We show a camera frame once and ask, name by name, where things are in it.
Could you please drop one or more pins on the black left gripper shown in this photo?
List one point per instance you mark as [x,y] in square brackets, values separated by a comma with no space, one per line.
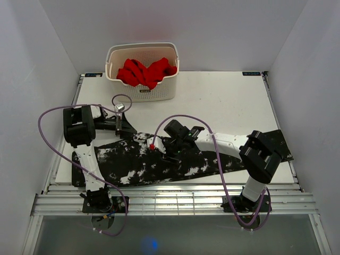
[122,128]

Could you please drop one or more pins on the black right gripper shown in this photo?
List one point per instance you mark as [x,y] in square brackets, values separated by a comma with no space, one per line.
[168,155]

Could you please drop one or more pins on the black white patterned trousers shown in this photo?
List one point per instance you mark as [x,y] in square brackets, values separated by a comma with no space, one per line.
[129,162]

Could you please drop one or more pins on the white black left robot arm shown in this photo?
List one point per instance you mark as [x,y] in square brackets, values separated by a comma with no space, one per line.
[80,125]

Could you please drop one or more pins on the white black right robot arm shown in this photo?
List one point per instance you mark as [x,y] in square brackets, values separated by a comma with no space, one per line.
[256,152]

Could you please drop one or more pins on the red crumpled garment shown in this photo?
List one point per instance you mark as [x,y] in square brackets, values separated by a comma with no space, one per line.
[134,73]

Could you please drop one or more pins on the cream perforated plastic basket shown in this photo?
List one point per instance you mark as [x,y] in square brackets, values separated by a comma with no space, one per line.
[146,53]

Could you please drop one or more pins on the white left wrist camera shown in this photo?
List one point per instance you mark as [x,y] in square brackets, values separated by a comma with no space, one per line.
[119,108]

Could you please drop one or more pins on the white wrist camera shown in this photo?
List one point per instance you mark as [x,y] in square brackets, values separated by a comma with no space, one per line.
[119,108]
[154,143]

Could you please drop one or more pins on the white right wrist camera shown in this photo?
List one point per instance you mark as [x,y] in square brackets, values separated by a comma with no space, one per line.
[154,143]

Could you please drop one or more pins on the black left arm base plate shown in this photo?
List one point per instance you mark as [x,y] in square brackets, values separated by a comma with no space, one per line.
[118,205]

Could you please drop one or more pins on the aluminium rail frame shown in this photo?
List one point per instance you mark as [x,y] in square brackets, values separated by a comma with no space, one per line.
[177,200]

